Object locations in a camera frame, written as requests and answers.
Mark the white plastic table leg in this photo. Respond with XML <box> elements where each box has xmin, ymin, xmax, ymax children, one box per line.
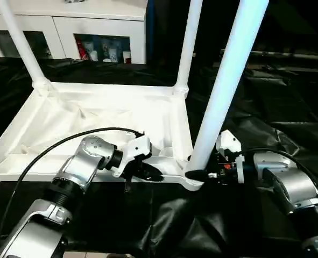
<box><xmin>0</xmin><ymin>0</ymin><xmax>53</xmax><ymax>93</ymax></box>
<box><xmin>172</xmin><ymin>0</ymin><xmax>204</xmax><ymax>97</ymax></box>
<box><xmin>185</xmin><ymin>0</ymin><xmax>270</xmax><ymax>181</ymax></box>

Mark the white plastic table top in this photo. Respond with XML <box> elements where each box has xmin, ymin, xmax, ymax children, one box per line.
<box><xmin>0</xmin><ymin>81</ymin><xmax>203</xmax><ymax>192</ymax></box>

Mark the black mat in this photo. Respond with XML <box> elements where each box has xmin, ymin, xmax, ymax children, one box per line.
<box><xmin>0</xmin><ymin>54</ymin><xmax>318</xmax><ymax>258</ymax></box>

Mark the patterned white cup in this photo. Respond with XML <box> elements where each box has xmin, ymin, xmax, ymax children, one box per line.
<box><xmin>108</xmin><ymin>45</ymin><xmax>118</xmax><ymax>62</ymax></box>

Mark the white cabinet with glass doors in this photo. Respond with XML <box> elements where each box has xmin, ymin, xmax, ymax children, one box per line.
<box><xmin>0</xmin><ymin>0</ymin><xmax>147</xmax><ymax>64</ymax></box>

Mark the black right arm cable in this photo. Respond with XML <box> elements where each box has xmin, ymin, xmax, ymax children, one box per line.
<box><xmin>234</xmin><ymin>148</ymin><xmax>318</xmax><ymax>195</ymax></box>

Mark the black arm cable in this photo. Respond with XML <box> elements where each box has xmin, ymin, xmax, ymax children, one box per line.
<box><xmin>234</xmin><ymin>148</ymin><xmax>318</xmax><ymax>195</ymax></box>
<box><xmin>0</xmin><ymin>127</ymin><xmax>144</xmax><ymax>253</ymax></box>

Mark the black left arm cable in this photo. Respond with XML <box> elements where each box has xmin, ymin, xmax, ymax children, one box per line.
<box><xmin>0</xmin><ymin>127</ymin><xmax>144</xmax><ymax>253</ymax></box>

